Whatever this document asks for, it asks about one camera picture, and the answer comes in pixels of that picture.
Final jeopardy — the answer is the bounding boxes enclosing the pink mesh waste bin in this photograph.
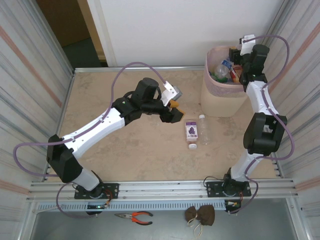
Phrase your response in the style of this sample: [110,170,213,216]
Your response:
[200,46,251,118]

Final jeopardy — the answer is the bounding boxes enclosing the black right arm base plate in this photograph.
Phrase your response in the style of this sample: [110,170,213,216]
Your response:
[205,180,252,199]

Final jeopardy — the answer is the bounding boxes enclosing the white slotted cable duct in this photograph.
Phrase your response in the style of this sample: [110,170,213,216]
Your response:
[37,199,227,213]

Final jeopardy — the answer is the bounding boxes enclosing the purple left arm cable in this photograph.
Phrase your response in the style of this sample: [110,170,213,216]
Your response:
[12,61,167,220]

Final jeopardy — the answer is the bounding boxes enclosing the aluminium table frame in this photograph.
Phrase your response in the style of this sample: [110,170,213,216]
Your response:
[27,65,300,201]

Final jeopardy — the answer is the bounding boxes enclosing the orange handled pliers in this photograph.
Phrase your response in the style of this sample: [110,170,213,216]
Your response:
[114,211,154,226]

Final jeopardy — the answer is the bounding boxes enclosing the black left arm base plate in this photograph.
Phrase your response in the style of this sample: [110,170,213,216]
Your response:
[74,183,120,200]

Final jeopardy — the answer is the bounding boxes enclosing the clear unlabelled bottle white cap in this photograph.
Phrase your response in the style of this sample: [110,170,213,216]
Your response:
[198,113,213,146]

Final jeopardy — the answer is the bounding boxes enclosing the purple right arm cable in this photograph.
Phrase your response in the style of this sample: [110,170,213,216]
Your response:
[228,34,295,215]

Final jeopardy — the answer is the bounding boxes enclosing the Pepsi bottle blue cap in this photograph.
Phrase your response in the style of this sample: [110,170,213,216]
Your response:
[214,58,234,79]

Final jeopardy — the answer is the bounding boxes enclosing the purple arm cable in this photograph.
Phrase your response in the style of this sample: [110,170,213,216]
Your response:
[12,61,167,220]
[228,34,295,215]

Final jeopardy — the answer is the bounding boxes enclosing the corrugated translucent side panel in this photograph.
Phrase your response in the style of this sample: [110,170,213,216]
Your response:
[0,0,76,240]
[254,0,320,240]

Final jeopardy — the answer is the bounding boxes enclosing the brown cloth pouch with string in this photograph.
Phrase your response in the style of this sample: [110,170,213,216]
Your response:
[184,206,216,237]

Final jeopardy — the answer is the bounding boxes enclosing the brown wooden door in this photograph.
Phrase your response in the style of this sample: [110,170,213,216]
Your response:
[36,0,92,48]

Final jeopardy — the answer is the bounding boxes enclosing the purple label bottle white cap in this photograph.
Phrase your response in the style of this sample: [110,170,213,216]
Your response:
[184,120,200,151]

